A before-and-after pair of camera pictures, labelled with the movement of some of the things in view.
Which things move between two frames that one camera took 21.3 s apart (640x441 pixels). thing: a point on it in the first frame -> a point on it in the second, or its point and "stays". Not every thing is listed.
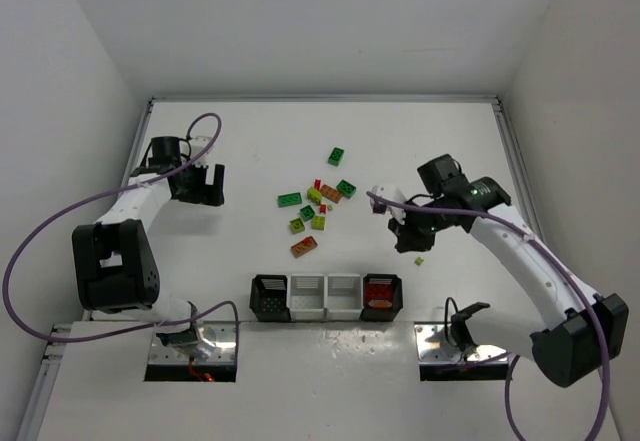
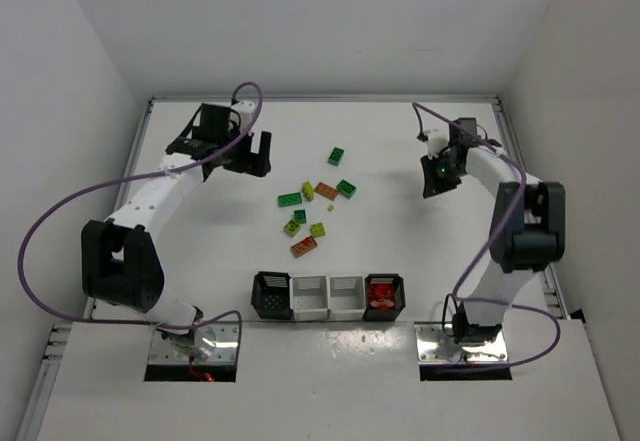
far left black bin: x=268 y=298 stays
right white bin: x=343 y=296 stays
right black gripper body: x=415 y=234 -> x=435 y=175
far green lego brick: x=335 y=156 stays
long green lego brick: x=289 y=199 stays
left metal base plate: x=223 y=351 stays
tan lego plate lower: x=305 y=246 stays
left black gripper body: x=195 y=186 -> x=245 y=162
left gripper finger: x=196 y=177 -> x=242 y=158
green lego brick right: x=346 y=188 stays
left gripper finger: x=218 y=187 -> x=264 y=165
